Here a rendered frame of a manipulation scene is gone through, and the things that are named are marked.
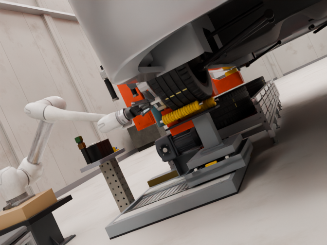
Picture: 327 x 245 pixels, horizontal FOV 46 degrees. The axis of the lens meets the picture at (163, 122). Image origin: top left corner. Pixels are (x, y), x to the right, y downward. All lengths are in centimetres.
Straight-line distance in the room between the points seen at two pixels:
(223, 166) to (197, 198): 24
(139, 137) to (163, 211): 865
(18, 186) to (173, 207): 124
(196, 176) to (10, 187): 136
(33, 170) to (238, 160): 156
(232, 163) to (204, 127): 33
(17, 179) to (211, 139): 142
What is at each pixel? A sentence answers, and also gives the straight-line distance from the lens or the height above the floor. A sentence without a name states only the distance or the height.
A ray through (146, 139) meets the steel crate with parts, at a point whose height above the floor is 25.
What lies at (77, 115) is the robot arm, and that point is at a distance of 257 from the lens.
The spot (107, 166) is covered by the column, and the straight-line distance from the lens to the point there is 289.
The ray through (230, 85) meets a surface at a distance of 480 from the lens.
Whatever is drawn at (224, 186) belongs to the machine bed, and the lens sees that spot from 211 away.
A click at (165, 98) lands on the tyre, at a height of 62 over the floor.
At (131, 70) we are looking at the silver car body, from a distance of 162.
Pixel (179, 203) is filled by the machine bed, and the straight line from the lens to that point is 219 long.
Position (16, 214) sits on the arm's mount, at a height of 36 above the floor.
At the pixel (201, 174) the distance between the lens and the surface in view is 227.
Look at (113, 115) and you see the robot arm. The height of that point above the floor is 67.
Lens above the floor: 51
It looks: level
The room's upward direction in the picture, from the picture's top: 25 degrees counter-clockwise
